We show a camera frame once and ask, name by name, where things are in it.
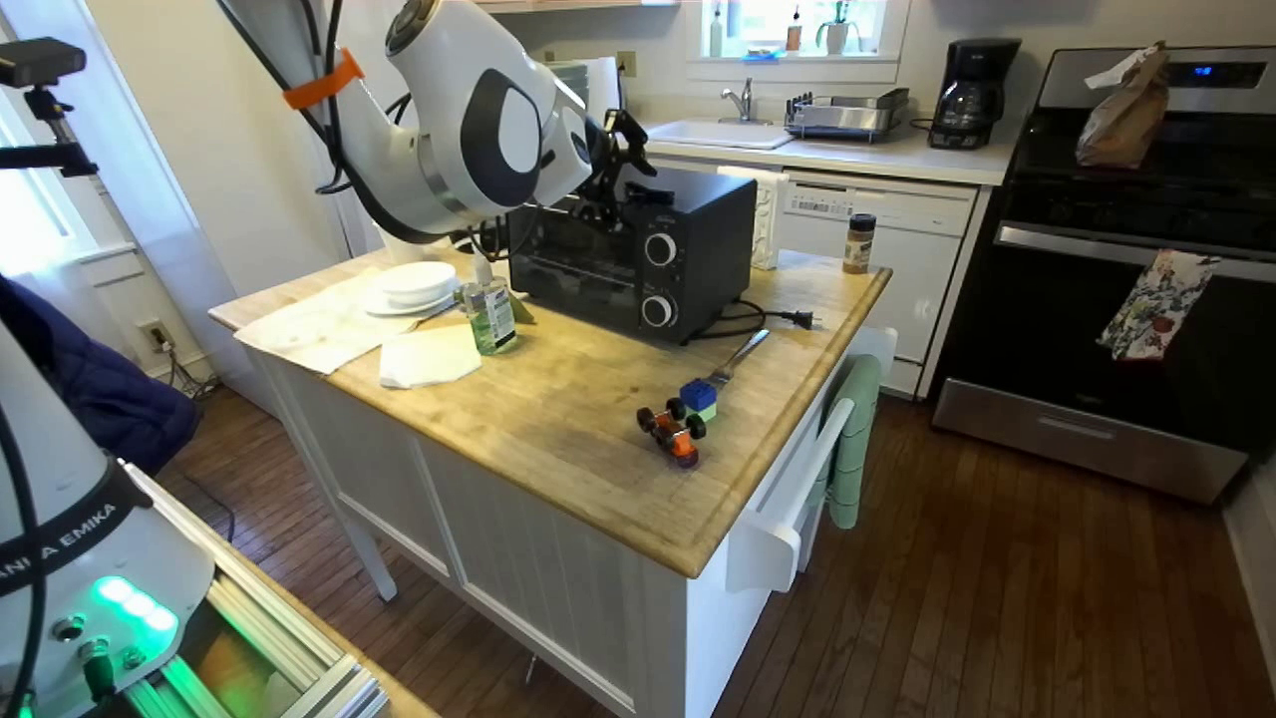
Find kitchen window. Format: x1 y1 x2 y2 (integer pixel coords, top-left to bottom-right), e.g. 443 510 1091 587
692 0 921 68

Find teal hanging towel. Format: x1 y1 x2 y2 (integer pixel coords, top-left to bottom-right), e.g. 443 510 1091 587
818 353 885 535

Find dark blue jacket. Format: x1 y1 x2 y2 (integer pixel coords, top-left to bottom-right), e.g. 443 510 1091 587
0 270 206 480

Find floral dish towel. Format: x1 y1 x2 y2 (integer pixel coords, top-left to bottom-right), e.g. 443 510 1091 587
1091 248 1214 369

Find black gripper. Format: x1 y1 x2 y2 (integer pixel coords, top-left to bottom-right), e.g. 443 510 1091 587
576 110 661 228

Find white paper towel roll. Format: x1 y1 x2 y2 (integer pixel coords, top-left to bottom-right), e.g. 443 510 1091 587
551 51 628 136

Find black coffee maker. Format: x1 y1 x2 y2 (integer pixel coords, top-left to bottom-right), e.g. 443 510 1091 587
925 36 1023 151

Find white kitchen island wooden top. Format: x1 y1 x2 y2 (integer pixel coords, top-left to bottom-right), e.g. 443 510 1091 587
206 228 898 718

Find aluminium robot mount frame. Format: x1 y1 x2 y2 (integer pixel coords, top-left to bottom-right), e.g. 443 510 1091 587
115 458 443 718

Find silver fork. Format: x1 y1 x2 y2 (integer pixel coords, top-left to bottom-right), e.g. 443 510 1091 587
705 325 772 391

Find spice jar black lid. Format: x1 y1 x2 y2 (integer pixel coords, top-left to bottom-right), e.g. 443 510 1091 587
842 212 882 278

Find large white paper towel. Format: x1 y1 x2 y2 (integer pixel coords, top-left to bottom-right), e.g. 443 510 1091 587
229 270 414 378

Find white ceramic bowl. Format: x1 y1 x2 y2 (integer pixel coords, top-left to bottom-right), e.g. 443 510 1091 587
374 258 457 306

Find white dishwasher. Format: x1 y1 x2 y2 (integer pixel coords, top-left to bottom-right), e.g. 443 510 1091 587
772 167 992 398

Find black toaster oven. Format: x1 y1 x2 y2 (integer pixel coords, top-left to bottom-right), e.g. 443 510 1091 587
501 157 757 353

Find chrome sink faucet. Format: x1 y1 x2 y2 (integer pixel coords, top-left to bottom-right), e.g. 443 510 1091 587
717 76 766 128

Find white kitchen sink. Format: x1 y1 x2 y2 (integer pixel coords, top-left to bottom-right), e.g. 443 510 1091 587
643 116 794 157

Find small blue green toy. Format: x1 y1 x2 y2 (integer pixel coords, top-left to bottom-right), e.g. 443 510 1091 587
677 374 727 426

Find white counter cabinets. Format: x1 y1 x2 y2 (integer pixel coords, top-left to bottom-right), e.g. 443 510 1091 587
643 116 1023 403

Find orange cable strap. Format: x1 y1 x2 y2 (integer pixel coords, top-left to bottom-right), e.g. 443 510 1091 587
284 48 366 116

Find stack of white plates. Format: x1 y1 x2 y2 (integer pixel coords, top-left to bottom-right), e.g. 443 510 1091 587
357 270 466 325

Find folded white napkin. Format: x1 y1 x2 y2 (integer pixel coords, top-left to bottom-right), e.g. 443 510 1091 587
374 321 486 395

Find white island towel bar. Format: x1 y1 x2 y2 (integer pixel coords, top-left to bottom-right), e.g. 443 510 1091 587
723 395 856 600

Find black steel kitchen stove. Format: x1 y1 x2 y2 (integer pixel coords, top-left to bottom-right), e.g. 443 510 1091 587
927 43 1276 510

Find grey dish rack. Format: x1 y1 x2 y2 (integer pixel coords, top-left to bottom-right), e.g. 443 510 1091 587
781 83 913 147

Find black camera on tripod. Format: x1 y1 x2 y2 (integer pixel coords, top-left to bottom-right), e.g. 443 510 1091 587
0 36 103 180

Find green spray bottle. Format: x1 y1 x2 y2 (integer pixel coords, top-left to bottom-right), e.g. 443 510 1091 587
813 0 852 60

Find brown paper bag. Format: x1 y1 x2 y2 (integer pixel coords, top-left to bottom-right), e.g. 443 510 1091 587
1074 36 1172 177

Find black power cord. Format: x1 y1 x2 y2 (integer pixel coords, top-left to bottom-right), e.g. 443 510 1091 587
688 297 818 348

